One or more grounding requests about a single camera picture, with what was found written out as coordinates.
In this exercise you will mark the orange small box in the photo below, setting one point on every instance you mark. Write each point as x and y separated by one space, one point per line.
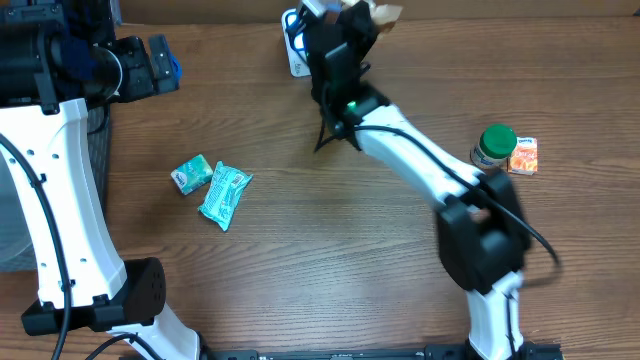
524 158

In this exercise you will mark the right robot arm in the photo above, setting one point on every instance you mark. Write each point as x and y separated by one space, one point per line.
482 239

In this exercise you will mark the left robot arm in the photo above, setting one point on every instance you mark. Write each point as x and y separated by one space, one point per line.
59 61

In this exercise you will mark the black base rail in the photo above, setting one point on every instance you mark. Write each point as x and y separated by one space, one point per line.
430 352

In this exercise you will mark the green lid jar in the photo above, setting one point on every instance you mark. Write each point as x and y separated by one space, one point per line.
494 147

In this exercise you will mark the white barcode scanner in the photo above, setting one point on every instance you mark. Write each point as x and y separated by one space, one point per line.
294 46

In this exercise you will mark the teal white small box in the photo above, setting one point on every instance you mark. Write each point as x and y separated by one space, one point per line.
193 174

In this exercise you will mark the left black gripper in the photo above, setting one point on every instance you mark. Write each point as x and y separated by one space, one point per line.
147 72

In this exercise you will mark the beige plastic pouch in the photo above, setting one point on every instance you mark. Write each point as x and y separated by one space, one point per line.
385 15

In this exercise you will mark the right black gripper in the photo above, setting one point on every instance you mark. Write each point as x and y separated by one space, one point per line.
350 27

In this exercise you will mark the teal snack packet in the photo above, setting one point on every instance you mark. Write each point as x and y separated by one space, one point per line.
225 191

